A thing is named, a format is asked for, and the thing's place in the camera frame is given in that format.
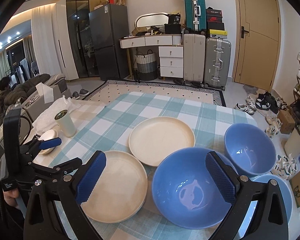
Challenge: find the person on sofa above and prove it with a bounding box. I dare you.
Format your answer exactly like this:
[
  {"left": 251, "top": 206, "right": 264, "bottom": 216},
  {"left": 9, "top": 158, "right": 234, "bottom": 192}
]
[{"left": 0, "top": 76, "right": 27, "bottom": 126}]

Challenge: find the tissue box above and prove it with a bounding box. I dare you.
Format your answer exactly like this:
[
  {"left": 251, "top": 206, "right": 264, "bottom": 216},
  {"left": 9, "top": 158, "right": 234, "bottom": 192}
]
[{"left": 21, "top": 83, "right": 71, "bottom": 121}]

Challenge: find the dark glass cabinet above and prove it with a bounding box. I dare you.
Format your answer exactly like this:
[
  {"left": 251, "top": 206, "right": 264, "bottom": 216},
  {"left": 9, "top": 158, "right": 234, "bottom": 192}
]
[{"left": 66, "top": 0, "right": 106, "bottom": 78}]

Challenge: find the white green sneaker pair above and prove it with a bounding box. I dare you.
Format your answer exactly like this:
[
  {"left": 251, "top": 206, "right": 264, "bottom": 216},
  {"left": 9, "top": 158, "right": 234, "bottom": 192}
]
[{"left": 271, "top": 154, "right": 298, "bottom": 180}]

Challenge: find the person's left hand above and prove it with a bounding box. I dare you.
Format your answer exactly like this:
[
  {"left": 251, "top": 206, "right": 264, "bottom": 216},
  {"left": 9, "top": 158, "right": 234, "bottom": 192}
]
[{"left": 3, "top": 189, "right": 19, "bottom": 207}]

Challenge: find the cream plate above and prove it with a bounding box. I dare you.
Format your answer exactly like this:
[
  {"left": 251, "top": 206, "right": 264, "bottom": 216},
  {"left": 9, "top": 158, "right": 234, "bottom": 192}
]
[
  {"left": 128, "top": 116, "right": 195, "bottom": 167},
  {"left": 81, "top": 151, "right": 148, "bottom": 223}
]

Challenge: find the small cream saucer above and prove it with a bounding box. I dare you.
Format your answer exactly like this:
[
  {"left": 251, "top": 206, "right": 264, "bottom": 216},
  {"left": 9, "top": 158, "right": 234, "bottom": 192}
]
[{"left": 37, "top": 128, "right": 59, "bottom": 155}]

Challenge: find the white plastic bag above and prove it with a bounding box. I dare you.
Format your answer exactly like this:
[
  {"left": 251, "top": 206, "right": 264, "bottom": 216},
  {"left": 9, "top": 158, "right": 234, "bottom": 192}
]
[{"left": 32, "top": 96, "right": 81, "bottom": 135}]

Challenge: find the light blue large bowl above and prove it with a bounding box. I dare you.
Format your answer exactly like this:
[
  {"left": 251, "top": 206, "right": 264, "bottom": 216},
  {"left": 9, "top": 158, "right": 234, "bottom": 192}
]
[{"left": 236, "top": 174, "right": 293, "bottom": 239}]

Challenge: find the medium blue bowl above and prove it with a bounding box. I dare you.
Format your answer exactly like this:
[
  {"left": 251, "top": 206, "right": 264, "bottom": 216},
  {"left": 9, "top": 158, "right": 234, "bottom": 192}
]
[{"left": 152, "top": 147, "right": 231, "bottom": 229}]

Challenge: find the small brown cardboard box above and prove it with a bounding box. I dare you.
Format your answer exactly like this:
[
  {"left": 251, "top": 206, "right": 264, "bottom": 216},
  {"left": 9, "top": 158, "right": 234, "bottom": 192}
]
[{"left": 277, "top": 110, "right": 295, "bottom": 134}]

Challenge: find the woven laundry basket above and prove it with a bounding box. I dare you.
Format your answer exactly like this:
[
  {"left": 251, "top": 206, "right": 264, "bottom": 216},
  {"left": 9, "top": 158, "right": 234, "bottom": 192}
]
[{"left": 136, "top": 49, "right": 158, "bottom": 81}]

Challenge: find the cream cylindrical cup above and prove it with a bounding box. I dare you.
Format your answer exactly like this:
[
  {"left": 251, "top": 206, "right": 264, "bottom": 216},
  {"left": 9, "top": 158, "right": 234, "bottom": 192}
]
[{"left": 55, "top": 110, "right": 76, "bottom": 138}]

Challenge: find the dark blue small bowl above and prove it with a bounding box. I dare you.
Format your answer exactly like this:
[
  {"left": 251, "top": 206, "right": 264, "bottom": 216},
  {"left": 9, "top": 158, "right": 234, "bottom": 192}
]
[{"left": 224, "top": 123, "right": 276, "bottom": 178}]

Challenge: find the stack of shoe boxes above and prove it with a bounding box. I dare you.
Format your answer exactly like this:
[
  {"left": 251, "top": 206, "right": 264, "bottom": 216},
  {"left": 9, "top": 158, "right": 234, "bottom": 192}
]
[{"left": 206, "top": 7, "right": 228, "bottom": 39}]

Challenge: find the white trash bin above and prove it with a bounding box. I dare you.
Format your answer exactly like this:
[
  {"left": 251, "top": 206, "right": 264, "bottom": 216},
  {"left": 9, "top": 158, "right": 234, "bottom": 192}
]
[{"left": 284, "top": 124, "right": 300, "bottom": 158}]

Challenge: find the silver aluminium suitcase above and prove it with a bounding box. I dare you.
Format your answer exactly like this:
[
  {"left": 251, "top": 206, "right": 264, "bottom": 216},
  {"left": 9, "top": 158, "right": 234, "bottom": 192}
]
[{"left": 203, "top": 37, "right": 231, "bottom": 90}]

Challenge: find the black refrigerator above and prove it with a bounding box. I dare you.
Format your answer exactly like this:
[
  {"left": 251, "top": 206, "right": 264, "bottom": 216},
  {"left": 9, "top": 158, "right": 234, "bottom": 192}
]
[{"left": 89, "top": 4, "right": 129, "bottom": 80}]

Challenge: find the teal suitcase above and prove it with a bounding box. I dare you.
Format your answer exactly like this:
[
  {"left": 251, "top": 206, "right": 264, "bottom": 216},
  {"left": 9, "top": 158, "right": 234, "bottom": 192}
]
[{"left": 184, "top": 0, "right": 207, "bottom": 32}]

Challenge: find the beige suitcase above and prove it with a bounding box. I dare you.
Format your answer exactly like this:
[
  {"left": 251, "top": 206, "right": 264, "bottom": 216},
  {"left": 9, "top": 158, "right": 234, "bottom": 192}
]
[{"left": 183, "top": 34, "right": 206, "bottom": 83}]

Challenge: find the white drawer dresser desk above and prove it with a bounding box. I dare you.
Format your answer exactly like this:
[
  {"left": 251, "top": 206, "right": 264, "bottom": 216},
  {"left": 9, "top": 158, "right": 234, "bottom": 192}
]
[{"left": 120, "top": 34, "right": 183, "bottom": 79}]

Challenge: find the green white checked tablecloth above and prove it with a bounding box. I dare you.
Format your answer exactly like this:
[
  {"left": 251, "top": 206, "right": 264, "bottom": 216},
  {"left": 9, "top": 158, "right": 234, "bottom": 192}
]
[{"left": 35, "top": 92, "right": 256, "bottom": 239}]

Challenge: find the wooden door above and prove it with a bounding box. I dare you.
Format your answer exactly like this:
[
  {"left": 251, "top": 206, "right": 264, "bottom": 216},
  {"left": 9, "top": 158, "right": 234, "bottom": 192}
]
[{"left": 232, "top": 0, "right": 281, "bottom": 91}]

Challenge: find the oval mirror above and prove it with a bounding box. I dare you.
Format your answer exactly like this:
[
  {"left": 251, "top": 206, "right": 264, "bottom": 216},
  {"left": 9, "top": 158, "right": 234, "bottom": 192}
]
[{"left": 134, "top": 12, "right": 168, "bottom": 28}]

